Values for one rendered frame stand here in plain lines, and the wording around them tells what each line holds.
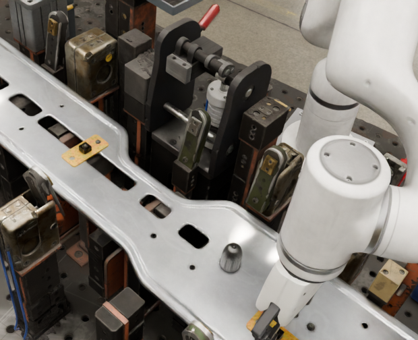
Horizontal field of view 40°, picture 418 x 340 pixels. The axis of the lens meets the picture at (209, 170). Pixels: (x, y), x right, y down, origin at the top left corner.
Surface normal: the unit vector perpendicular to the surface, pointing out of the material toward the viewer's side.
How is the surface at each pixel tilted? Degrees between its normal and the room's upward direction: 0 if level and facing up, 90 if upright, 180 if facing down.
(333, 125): 92
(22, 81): 0
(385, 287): 90
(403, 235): 59
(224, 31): 0
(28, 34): 90
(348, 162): 1
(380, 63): 45
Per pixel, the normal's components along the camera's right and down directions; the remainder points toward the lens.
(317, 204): -0.67, 0.50
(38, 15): 0.76, 0.54
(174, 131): 0.11, -0.67
